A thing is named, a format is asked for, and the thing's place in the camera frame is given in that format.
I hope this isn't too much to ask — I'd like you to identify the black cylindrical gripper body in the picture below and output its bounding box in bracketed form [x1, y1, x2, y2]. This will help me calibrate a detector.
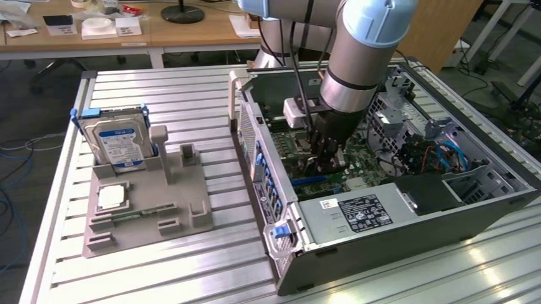
[314, 106, 370, 150]

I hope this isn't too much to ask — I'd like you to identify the green motherboard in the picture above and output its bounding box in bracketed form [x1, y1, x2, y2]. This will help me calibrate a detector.
[258, 106, 398, 201]

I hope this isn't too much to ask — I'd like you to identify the CPU socket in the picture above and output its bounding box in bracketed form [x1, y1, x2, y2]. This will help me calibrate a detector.
[291, 131, 316, 152]

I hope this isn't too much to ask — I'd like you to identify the blue expansion slot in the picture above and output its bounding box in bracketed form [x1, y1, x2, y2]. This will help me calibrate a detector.
[290, 175, 327, 187]

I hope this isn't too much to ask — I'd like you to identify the silver chipset heatsink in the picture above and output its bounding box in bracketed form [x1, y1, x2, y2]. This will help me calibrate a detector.
[344, 177, 369, 191]

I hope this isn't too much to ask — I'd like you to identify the silver perforated drive cage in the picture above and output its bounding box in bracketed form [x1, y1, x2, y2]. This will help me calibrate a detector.
[366, 91, 426, 153]

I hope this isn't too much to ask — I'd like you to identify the grey power supply unit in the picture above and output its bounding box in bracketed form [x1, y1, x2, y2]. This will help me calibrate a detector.
[291, 183, 421, 251]

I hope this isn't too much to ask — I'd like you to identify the blue case latch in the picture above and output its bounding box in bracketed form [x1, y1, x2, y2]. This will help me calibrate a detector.
[270, 223, 298, 241]

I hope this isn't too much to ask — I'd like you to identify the black open PC case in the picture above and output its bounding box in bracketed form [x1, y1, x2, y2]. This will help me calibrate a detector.
[227, 58, 541, 297]

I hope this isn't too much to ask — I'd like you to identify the grey metal disk bay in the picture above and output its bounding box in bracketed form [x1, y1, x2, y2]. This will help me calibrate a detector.
[441, 160, 517, 206]

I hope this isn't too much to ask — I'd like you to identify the wooden cabinet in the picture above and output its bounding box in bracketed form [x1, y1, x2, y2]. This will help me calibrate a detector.
[395, 0, 485, 74]

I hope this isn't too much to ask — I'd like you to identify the white paper stack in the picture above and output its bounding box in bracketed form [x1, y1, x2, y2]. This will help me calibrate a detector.
[228, 14, 263, 39]

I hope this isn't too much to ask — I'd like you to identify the black stand base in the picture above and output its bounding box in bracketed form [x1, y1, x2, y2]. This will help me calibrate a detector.
[489, 80, 541, 143]

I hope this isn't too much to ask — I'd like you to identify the green RAM stick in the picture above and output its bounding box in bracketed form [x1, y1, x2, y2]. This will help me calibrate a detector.
[93, 207, 176, 223]

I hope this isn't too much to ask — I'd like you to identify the grey parts rack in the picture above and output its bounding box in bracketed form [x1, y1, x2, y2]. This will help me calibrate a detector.
[81, 125, 215, 259]

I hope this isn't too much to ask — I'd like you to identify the hard disk with blue carrier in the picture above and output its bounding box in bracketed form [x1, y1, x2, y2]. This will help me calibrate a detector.
[69, 106, 157, 175]

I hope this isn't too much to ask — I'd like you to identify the black round lamp base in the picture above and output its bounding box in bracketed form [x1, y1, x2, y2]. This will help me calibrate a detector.
[160, 0, 206, 24]

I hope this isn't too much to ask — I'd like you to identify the silver CPU chip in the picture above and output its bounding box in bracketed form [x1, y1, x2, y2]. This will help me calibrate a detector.
[96, 186, 128, 210]

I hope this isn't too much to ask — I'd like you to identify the white card sign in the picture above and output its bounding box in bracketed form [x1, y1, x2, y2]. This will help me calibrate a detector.
[113, 17, 143, 37]

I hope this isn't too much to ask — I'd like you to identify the white box with tape roll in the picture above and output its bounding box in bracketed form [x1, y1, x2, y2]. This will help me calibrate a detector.
[79, 17, 119, 41]

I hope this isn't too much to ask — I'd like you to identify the black chair base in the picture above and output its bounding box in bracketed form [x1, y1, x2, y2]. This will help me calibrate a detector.
[23, 58, 92, 94]

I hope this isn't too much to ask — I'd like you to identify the black and white label box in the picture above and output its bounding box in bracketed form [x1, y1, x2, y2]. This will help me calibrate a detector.
[41, 15, 79, 37]

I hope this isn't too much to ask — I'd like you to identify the wooden desk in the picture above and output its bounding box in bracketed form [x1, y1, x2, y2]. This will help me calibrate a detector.
[0, 0, 381, 61]

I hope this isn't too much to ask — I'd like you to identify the clear plastic bag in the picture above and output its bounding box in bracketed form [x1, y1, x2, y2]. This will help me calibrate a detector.
[0, 0, 33, 28]

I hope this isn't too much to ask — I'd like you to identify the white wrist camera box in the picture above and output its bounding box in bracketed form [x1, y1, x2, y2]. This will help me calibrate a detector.
[282, 97, 335, 129]

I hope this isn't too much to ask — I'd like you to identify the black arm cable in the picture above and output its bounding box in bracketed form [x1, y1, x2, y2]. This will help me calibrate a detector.
[288, 0, 322, 134]

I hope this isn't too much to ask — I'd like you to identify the blue data wire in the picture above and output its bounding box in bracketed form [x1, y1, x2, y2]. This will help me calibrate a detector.
[434, 141, 470, 174]

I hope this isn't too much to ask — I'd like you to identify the white desk frame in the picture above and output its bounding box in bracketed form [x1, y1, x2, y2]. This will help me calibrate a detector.
[459, 0, 541, 86]

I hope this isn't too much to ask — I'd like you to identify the white floor cable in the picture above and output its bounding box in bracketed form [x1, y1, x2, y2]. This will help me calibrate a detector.
[0, 131, 68, 153]

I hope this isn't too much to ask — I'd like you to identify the blue floor cable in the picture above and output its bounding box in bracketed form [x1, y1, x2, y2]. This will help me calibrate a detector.
[0, 148, 37, 273]

